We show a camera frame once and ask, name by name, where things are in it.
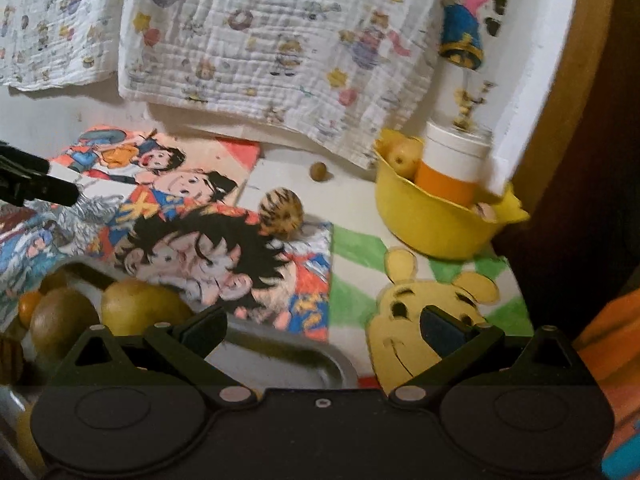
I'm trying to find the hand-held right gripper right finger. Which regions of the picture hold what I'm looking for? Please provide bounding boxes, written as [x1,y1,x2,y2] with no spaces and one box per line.
[387,305,598,406]

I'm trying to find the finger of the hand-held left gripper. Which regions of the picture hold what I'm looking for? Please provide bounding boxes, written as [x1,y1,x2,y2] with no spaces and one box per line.
[0,170,81,207]
[0,142,51,174]

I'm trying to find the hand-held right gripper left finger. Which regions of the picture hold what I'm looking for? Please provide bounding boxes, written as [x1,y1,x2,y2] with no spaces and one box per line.
[55,304,253,406]

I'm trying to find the yellow-green pear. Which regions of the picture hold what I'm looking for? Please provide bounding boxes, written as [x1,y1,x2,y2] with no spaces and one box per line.
[100,279,193,336]

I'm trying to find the metal tray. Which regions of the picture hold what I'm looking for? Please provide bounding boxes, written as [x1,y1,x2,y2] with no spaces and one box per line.
[0,260,358,466]

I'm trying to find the small orange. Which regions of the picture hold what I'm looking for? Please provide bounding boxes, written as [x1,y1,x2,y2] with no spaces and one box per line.
[17,291,43,328]

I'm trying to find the brown kiwi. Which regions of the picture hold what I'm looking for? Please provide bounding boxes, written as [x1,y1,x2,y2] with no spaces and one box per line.
[30,290,101,361]

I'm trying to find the green striped bear mat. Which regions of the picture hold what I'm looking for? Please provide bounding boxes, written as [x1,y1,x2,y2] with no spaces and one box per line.
[327,222,533,393]

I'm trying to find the yellow plastic bowl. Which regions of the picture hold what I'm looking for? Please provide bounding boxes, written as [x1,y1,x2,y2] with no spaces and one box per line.
[372,127,531,261]

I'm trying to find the cartoon poster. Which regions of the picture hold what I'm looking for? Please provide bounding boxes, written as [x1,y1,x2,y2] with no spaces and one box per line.
[0,125,335,343]

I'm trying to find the white printed cloth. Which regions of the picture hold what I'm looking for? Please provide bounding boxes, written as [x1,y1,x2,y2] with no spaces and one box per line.
[0,0,128,92]
[117,0,446,170]

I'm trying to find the orange white plastic cup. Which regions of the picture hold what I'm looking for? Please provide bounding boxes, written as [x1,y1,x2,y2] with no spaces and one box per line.
[415,121,493,208]

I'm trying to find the orange box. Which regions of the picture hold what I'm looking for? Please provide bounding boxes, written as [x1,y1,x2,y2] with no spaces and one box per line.
[572,290,640,480]

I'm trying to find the yellow fruit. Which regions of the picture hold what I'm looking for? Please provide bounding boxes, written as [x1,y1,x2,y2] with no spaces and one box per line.
[387,139,426,181]

